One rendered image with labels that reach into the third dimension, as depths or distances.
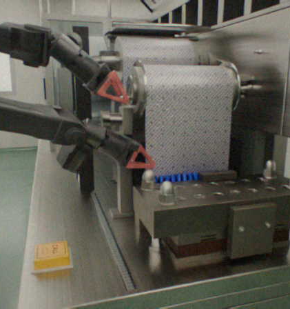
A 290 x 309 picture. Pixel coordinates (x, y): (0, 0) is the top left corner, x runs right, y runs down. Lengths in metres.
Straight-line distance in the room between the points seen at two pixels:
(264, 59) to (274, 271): 0.52
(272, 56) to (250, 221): 0.42
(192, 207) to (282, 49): 0.45
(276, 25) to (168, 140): 0.38
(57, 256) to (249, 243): 0.40
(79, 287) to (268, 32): 0.74
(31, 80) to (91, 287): 5.80
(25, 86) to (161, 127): 5.60
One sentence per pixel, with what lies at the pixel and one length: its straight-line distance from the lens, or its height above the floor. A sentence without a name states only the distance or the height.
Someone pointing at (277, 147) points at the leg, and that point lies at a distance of 1.16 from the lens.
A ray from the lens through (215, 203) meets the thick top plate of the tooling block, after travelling 0.68.
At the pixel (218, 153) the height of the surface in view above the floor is 1.08.
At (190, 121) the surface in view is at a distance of 0.83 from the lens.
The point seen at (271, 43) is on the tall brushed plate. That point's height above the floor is 1.37.
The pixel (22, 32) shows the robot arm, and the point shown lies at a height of 1.37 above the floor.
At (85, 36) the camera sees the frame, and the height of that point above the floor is 1.41.
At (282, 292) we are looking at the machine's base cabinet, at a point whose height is 0.84.
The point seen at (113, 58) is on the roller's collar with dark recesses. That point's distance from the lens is 1.05.
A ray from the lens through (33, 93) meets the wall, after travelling 6.32.
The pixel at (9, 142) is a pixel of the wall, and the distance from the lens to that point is 6.45.
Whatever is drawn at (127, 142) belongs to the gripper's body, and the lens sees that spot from 0.76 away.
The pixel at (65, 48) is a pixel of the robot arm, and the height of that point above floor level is 1.34.
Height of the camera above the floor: 1.27
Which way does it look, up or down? 13 degrees down
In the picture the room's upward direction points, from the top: straight up
